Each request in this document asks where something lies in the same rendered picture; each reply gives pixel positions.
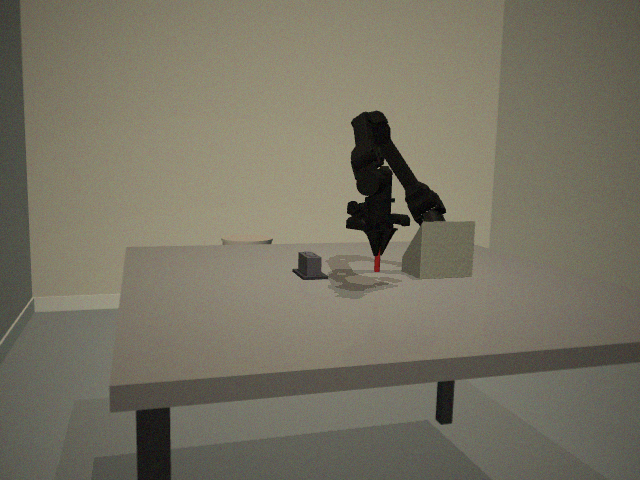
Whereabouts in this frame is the red peg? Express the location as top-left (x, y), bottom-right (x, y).
top-left (374, 246), bottom-right (381, 272)

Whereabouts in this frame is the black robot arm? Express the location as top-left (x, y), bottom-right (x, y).
top-left (347, 111), bottom-right (446, 226)

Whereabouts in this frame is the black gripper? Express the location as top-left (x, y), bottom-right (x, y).
top-left (346, 194), bottom-right (410, 256)

